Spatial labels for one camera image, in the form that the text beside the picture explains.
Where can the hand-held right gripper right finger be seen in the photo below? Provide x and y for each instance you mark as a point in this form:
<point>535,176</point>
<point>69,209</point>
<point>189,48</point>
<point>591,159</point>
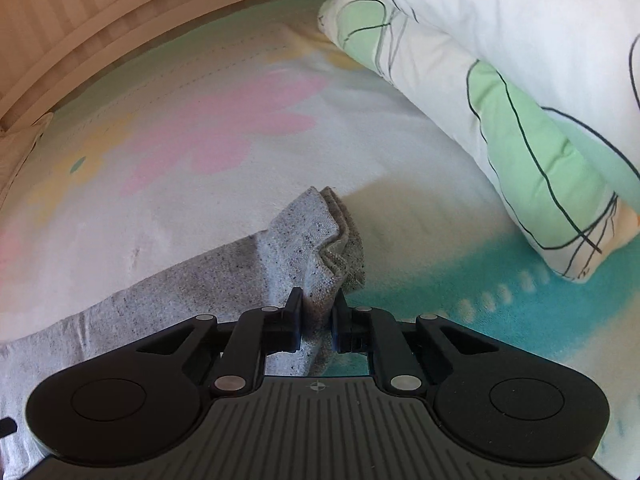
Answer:
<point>341,325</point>

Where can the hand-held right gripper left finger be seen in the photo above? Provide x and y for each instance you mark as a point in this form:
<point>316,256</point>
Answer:
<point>295,325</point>

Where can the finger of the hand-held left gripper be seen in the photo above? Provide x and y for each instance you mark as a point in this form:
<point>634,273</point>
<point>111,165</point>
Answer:
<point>7,427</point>

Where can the grey speckled pants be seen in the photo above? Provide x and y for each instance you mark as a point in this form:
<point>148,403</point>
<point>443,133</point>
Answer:
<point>295,240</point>

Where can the floral bed sheet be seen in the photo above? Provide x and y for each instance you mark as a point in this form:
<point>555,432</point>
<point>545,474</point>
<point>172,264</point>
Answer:
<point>200,135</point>

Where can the white quilt with green print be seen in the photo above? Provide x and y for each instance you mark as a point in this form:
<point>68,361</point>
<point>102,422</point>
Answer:
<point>500,35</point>

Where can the light wooden bed frame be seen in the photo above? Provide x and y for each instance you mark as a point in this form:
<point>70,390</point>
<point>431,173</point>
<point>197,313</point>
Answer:
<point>75,20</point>

